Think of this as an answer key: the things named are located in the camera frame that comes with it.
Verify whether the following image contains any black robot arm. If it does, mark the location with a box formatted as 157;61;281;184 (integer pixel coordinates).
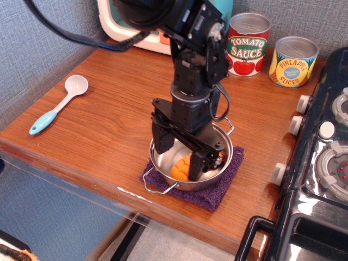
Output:
114;1;230;181

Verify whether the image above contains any black toy stove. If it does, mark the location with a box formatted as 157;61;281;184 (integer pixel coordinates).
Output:
234;46;348;261

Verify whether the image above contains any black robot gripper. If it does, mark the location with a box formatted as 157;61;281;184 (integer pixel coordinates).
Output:
152;89;224;181

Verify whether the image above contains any white stove knob top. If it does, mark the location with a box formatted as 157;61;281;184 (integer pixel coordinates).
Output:
296;95;310;114

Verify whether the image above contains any white round stove button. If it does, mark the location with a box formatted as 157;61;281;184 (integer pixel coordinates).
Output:
319;121;335;139

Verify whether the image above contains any stainless steel pot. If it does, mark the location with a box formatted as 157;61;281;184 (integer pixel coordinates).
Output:
142;117;235;195

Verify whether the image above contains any white stove knob bottom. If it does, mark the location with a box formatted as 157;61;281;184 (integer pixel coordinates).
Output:
271;163;287;186

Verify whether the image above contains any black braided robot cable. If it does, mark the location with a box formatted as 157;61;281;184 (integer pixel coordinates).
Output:
23;0;150;53

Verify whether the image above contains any orange plush toy fish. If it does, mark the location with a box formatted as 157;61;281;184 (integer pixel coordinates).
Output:
170;152;226;182

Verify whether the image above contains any white stove knob middle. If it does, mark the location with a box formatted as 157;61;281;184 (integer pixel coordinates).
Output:
288;116;303;136

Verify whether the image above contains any white stove knob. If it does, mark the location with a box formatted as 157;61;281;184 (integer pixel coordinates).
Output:
271;163;287;186
296;95;310;114
288;116;303;136

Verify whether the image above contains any black oven door handle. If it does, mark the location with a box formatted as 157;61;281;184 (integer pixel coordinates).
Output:
235;216;276;260

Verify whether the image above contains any grey stove burner back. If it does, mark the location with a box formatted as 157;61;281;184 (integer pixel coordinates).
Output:
332;88;347;127

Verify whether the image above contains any tomato sauce can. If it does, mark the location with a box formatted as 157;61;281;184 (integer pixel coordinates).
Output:
227;13;271;77

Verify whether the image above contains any purple knitted cloth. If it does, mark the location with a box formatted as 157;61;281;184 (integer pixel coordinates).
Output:
139;146;244;212

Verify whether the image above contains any grey stove burner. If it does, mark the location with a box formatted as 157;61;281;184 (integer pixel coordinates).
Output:
315;141;347;202
332;88;347;127

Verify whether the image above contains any grey stove burner front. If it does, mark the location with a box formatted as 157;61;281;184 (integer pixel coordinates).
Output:
315;141;347;202

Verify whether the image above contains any orange plush item at corner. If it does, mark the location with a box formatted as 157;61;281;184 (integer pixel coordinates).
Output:
16;250;38;261

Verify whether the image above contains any pineapple slices can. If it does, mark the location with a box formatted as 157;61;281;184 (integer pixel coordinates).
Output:
269;36;319;88

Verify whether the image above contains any white ladle with teal handle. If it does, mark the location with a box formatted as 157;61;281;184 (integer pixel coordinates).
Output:
29;74;89;135

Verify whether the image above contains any teal and pink toy microwave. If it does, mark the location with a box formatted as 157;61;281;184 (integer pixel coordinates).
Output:
97;0;233;55

